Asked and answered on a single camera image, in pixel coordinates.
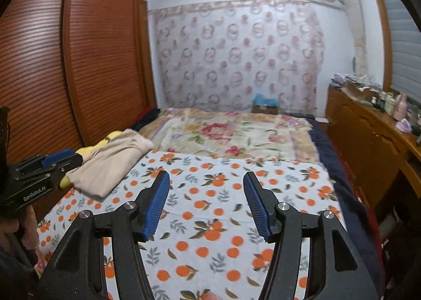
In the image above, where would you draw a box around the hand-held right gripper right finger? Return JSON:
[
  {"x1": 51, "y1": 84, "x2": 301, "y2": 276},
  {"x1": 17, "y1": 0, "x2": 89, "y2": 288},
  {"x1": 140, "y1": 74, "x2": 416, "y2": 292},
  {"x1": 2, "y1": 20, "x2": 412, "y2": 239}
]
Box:
[{"x1": 243, "y1": 171, "x2": 382, "y2": 300}]

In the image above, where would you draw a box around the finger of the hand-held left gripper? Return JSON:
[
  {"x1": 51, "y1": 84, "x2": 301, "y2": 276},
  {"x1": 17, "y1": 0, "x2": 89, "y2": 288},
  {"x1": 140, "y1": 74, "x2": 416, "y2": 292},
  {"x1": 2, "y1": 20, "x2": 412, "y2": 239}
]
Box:
[
  {"x1": 41, "y1": 150, "x2": 78, "y2": 167},
  {"x1": 46, "y1": 157, "x2": 83, "y2": 185}
]

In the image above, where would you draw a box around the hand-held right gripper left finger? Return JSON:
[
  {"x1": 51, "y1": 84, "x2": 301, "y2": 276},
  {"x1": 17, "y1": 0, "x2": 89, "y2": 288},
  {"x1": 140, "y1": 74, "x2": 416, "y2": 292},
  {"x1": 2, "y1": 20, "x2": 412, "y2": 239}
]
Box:
[{"x1": 33, "y1": 170, "x2": 171, "y2": 300}]

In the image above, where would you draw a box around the beige printed t-shirt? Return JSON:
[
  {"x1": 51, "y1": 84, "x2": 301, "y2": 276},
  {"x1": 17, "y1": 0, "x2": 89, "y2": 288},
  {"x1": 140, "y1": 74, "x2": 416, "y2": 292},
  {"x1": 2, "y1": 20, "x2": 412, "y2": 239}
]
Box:
[{"x1": 66, "y1": 128, "x2": 155, "y2": 199}]

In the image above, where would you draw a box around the person's left hand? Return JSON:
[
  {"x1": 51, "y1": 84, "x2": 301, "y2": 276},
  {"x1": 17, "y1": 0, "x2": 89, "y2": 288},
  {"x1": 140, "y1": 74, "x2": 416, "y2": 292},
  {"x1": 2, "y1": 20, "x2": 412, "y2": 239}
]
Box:
[{"x1": 18, "y1": 205, "x2": 38, "y2": 250}]

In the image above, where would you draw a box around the yellow plush toy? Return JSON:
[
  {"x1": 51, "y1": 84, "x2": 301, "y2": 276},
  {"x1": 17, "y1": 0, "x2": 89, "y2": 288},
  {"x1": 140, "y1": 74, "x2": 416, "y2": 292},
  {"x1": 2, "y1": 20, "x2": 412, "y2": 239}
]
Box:
[{"x1": 59, "y1": 131, "x2": 127, "y2": 189}]

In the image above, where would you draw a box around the orange fruit print sheet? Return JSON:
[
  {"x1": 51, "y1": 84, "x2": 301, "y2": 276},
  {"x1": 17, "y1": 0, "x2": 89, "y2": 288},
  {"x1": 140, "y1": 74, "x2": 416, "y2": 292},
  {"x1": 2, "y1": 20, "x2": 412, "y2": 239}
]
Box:
[{"x1": 36, "y1": 150, "x2": 349, "y2": 300}]

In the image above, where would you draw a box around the floral blanket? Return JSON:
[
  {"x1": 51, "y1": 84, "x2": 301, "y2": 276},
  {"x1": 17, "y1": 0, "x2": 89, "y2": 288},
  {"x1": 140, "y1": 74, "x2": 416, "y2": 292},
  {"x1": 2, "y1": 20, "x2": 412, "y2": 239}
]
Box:
[{"x1": 138, "y1": 108, "x2": 321, "y2": 162}]

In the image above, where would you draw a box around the dark navy blanket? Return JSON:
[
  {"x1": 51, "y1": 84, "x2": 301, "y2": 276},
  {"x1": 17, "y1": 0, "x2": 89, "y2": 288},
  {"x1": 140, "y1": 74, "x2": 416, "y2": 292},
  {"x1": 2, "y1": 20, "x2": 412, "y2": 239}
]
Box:
[{"x1": 309, "y1": 118, "x2": 385, "y2": 287}]

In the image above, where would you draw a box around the small cardboard box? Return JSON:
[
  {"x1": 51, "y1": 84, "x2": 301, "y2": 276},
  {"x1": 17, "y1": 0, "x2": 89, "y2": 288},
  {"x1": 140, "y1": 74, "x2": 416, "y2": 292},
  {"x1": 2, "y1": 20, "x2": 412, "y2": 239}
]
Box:
[{"x1": 252, "y1": 104, "x2": 279, "y2": 115}]

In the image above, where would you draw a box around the brown slatted wooden wardrobe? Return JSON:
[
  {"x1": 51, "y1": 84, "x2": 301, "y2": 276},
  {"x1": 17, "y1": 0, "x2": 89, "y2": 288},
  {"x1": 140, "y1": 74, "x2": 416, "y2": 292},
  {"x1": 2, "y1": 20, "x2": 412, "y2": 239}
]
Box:
[{"x1": 0, "y1": 0, "x2": 158, "y2": 222}]

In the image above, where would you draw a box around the blue crumpled bag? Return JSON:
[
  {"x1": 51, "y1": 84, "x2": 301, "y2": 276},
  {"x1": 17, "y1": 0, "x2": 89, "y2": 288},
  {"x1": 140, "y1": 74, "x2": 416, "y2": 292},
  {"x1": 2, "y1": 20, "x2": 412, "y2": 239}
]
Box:
[{"x1": 253, "y1": 93, "x2": 278, "y2": 107}]

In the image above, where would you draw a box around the long wooden cabinet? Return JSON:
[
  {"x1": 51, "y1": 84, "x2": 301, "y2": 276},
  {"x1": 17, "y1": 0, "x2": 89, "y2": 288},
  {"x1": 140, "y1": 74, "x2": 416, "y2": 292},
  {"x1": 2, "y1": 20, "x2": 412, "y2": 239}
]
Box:
[{"x1": 325, "y1": 85, "x2": 421, "y2": 218}]

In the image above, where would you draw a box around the circle print sheer curtain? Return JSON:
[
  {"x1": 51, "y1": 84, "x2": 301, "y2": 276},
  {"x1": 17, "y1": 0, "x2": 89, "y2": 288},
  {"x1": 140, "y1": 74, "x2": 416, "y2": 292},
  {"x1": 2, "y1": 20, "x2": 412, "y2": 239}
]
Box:
[{"x1": 148, "y1": 0, "x2": 326, "y2": 116}]

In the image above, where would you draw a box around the cardboard box of clutter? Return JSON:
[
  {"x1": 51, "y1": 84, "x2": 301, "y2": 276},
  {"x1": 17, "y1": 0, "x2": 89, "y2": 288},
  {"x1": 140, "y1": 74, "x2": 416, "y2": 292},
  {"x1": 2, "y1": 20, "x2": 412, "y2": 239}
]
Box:
[{"x1": 342, "y1": 73, "x2": 379, "y2": 100}]

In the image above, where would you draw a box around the row of small bottles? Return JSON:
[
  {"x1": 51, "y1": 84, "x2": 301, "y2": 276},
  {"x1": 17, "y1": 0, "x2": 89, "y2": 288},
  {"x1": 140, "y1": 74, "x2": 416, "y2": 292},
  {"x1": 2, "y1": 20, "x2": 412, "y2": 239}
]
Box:
[{"x1": 370, "y1": 90, "x2": 397, "y2": 115}]

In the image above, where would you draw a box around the beige tied curtain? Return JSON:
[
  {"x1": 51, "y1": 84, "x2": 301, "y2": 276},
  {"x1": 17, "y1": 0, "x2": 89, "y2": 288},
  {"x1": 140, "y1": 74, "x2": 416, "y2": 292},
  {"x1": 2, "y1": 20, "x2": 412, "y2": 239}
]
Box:
[{"x1": 335, "y1": 0, "x2": 369, "y2": 80}]

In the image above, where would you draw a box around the grey window blind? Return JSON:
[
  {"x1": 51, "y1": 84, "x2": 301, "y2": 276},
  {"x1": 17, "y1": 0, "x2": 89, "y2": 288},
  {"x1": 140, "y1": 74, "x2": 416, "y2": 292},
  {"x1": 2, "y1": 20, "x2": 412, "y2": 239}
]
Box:
[{"x1": 375, "y1": 0, "x2": 421, "y2": 106}]

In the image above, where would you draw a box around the wooden window frame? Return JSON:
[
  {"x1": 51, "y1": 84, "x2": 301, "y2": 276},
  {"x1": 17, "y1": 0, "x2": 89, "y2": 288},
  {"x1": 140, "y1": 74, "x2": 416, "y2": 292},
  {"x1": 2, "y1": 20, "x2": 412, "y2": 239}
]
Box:
[{"x1": 367, "y1": 0, "x2": 393, "y2": 90}]

